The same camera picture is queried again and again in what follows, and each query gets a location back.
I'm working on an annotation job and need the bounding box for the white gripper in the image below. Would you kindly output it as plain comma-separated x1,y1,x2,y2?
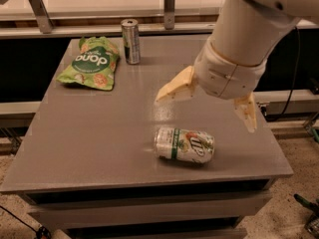
156,37,266,132

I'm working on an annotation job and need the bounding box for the white green 7up can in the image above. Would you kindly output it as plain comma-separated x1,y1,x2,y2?
154,126,215,164

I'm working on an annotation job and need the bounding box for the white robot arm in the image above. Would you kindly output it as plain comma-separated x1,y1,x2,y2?
156,0,319,132

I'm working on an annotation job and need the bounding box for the tall slim silver can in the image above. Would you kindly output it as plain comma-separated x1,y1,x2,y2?
121,19,141,65

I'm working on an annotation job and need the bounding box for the green snack chip bag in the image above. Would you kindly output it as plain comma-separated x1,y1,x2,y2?
57,37,120,91

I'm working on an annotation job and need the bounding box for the green tool on floor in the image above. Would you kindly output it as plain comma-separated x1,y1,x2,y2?
294,194,319,239

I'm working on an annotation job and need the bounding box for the black hanging cable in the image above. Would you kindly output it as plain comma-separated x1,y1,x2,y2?
265,27,302,122

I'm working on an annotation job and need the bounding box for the metal bracket middle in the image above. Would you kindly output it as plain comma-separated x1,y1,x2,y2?
163,0,175,30

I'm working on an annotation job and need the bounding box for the metal bracket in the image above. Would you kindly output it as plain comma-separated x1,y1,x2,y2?
28,0,53,34
163,0,175,30

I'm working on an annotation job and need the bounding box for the metal bracket left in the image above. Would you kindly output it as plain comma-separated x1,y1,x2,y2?
28,0,53,34

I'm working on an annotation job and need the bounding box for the metal rail shelf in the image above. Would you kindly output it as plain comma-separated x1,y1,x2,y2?
0,7,221,39

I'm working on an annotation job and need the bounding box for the black floor cable left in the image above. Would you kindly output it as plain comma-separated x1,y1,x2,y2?
0,204,53,239

